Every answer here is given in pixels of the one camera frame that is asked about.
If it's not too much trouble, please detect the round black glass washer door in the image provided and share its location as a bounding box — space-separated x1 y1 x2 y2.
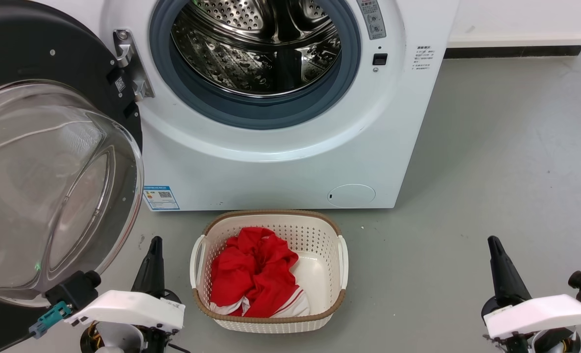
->
0 0 145 353

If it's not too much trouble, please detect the stainless steel washer drum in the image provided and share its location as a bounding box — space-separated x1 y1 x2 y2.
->
171 0 343 98

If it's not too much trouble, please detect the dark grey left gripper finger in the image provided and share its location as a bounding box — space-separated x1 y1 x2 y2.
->
131 236 167 299

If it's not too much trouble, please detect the blue energy label sticker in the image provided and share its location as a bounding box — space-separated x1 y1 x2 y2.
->
142 184 181 212

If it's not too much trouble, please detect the dark baseboard strip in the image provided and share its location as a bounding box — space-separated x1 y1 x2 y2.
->
443 45 581 60

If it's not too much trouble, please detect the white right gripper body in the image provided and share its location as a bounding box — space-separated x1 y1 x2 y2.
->
481 294 581 341

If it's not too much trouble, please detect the grey warning sticker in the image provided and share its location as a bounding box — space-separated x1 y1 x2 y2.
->
356 0 387 41

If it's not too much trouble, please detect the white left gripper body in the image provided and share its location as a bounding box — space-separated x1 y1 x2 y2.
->
64 289 186 353

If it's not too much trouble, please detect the white front-load washing machine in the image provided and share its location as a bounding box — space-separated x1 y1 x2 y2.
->
31 0 460 212

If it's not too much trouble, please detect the red garment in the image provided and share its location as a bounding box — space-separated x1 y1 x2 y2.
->
209 227 311 319

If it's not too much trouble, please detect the round white filter cover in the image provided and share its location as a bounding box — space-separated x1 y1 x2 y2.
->
327 183 376 208

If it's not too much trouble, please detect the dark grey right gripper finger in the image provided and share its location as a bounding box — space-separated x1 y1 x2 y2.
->
487 236 533 307

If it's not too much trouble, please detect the metal door hinge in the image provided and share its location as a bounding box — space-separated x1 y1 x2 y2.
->
112 29 155 103

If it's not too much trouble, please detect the cream perforated laundry basket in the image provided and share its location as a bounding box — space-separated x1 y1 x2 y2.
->
189 209 349 335

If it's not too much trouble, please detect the black cable with teal plug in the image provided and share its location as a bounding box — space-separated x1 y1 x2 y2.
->
0 301 73 353

